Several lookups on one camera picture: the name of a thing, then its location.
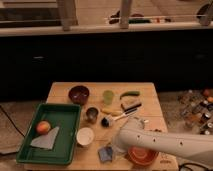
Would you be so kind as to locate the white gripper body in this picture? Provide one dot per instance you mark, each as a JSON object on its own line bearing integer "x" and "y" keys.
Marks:
{"x": 118, "y": 152}

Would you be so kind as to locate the metal cup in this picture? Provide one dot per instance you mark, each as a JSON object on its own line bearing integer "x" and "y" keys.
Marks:
{"x": 92, "y": 114}

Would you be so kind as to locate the white cup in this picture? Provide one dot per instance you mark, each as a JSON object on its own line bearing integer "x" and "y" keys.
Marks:
{"x": 85, "y": 136}

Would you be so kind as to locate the red apple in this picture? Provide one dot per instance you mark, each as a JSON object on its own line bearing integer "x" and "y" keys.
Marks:
{"x": 43, "y": 127}

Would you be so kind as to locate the green plastic cup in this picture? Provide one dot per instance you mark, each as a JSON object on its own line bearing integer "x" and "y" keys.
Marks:
{"x": 108, "y": 96}

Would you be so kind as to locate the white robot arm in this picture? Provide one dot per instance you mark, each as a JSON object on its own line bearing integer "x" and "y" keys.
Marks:
{"x": 198, "y": 148}

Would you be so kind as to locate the green plastic tray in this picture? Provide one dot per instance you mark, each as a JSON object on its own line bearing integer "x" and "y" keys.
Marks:
{"x": 57, "y": 146}

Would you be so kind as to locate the grey cloth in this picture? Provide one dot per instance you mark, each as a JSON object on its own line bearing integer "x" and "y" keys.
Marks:
{"x": 46, "y": 141}

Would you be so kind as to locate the blue sponge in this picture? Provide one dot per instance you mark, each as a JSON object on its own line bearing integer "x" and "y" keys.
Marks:
{"x": 105, "y": 154}

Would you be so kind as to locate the orange bowl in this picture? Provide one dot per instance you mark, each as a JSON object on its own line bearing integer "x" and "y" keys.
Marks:
{"x": 141, "y": 156}

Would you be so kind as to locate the yellow banana piece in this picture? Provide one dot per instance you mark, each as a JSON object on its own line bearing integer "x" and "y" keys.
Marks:
{"x": 111, "y": 112}

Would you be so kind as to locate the black marker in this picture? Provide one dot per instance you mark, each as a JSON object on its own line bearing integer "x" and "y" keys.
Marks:
{"x": 132, "y": 107}

